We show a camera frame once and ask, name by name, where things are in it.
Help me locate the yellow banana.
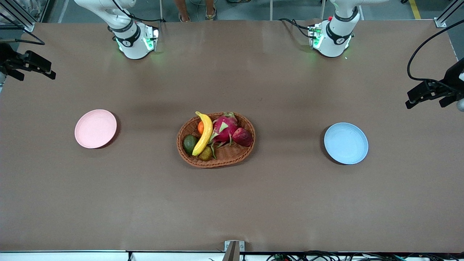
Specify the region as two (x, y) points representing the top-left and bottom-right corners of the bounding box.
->
(192, 111), (214, 157)

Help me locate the red apple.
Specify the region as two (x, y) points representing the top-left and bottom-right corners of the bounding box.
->
(232, 127), (253, 147)

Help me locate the pink round plate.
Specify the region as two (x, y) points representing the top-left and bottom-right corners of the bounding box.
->
(74, 109), (117, 149)

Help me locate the light blue round plate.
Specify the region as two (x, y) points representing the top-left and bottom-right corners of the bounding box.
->
(324, 123), (369, 165)

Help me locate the person's foot with shoe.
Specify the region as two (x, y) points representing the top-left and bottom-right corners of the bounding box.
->
(204, 0), (218, 21)
(173, 0), (191, 22)

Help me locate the dark green avocado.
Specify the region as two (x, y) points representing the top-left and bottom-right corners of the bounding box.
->
(183, 134), (198, 156)

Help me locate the brownish green kiwi fruit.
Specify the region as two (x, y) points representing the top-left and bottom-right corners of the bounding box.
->
(198, 146), (214, 162)

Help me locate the pink dragon fruit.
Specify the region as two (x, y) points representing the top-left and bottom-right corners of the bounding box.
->
(208, 112), (240, 159)

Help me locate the brown wicker basket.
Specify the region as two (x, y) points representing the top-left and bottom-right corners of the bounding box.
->
(177, 112), (256, 168)

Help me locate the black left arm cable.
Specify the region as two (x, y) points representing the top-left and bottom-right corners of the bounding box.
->
(406, 19), (464, 84)

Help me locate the black base power cable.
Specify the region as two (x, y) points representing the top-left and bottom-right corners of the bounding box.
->
(278, 17), (313, 40)
(125, 13), (168, 24)

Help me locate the tangled floor cable bundle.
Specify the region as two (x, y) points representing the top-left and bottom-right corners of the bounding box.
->
(266, 250), (464, 261)

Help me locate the white frame rail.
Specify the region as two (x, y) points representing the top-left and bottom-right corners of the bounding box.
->
(0, 250), (225, 261)

